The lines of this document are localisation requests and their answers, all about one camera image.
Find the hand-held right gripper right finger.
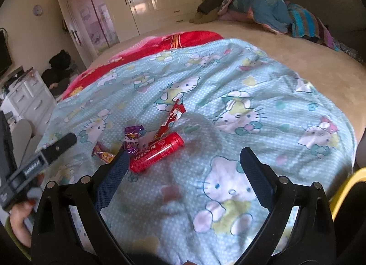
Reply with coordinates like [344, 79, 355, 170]
[234, 147, 337, 265]

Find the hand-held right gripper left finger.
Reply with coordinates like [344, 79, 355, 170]
[31, 151, 138, 265]

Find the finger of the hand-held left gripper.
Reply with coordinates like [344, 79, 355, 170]
[41, 133, 78, 164]

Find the orange and purple snack wrapper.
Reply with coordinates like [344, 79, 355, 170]
[91, 141, 116, 165]

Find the purple foil candy wrapper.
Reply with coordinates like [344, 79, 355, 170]
[124, 126, 147, 156]

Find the red cylindrical can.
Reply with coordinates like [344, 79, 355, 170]
[129, 132, 184, 173]

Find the red and white wrapper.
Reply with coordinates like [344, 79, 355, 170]
[151, 100, 187, 143]

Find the yellow-rimmed bin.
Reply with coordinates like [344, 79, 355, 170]
[329, 168, 366, 214]

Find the person's left forearm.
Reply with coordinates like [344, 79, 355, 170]
[4, 219, 32, 265]

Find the person's left hand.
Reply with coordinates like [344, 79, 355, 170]
[9, 173, 46, 248]

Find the white dresser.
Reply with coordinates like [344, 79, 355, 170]
[0, 72, 58, 134]

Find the cat-print light blue blanket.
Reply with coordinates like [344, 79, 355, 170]
[37, 38, 357, 265]

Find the black television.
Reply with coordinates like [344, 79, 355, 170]
[0, 28, 13, 77]

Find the beige bed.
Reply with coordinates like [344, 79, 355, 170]
[86, 15, 366, 197]

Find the pink printed sliding door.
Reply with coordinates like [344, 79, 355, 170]
[67, 0, 120, 54]

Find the red blanket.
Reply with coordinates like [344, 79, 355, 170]
[61, 31, 225, 100]

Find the striped colourful cloth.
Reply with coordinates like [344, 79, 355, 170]
[287, 3, 341, 51]

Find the floral teal quilt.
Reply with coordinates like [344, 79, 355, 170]
[217, 0, 293, 35]

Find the dark brown cloth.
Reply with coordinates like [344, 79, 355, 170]
[189, 0, 238, 24]

